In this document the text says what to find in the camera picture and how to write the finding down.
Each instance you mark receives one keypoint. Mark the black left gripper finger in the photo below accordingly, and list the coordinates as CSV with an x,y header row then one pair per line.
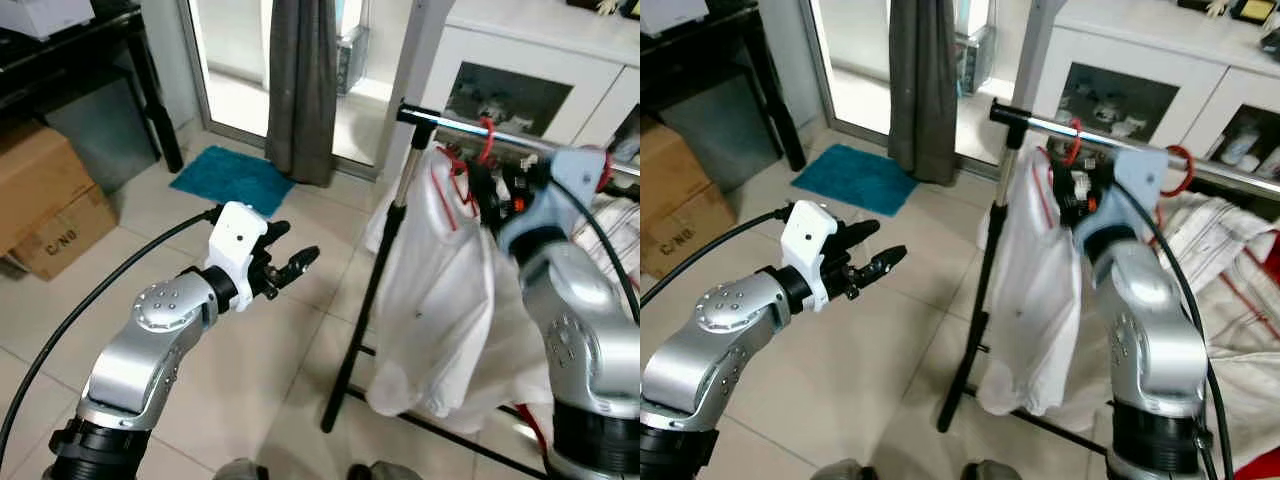
x,y
860,232
882,264
300,264
277,233

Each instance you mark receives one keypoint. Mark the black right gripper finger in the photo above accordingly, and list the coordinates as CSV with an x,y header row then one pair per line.
x,y
484,178
1066,180
488,208
1069,210

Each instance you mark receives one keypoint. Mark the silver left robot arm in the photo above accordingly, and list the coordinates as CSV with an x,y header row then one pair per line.
x,y
150,330
720,320

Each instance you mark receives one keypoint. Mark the teal floor mat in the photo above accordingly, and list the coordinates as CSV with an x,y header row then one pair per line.
x,y
232,180
855,178

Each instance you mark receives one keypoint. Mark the white t-shirt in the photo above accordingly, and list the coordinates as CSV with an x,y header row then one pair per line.
x,y
430,280
1040,290

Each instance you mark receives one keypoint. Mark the off-white stitched jacket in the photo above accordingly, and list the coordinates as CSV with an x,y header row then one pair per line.
x,y
620,235
1230,300

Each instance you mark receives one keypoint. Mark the white glass-front cabinet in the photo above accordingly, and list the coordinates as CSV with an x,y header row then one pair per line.
x,y
1130,45
520,50

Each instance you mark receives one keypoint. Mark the glass sliding door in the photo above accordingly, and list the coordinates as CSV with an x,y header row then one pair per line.
x,y
1032,50
420,50

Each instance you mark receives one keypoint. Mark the dark grey curtain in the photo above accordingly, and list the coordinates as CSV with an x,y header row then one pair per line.
x,y
922,90
300,90

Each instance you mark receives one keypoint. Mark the printed brown cardboard box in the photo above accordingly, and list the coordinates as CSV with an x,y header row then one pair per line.
x,y
75,240
695,240

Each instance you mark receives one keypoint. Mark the grey flat panel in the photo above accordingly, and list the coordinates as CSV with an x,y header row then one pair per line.
x,y
105,135
725,135

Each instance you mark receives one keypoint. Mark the grey robot left foot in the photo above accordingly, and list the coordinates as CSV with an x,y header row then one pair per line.
x,y
840,470
240,470

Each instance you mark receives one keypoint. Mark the black desk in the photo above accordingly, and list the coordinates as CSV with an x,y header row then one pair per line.
x,y
70,55
700,50

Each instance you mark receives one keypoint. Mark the white box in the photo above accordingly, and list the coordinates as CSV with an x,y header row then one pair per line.
x,y
670,10
45,15

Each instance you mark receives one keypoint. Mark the red polo shirt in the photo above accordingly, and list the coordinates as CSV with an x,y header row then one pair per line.
x,y
1262,458

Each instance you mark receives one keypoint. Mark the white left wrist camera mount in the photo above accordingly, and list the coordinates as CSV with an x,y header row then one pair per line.
x,y
235,240
808,235

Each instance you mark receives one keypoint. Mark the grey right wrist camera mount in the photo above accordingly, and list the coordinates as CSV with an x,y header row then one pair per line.
x,y
1140,170
570,175

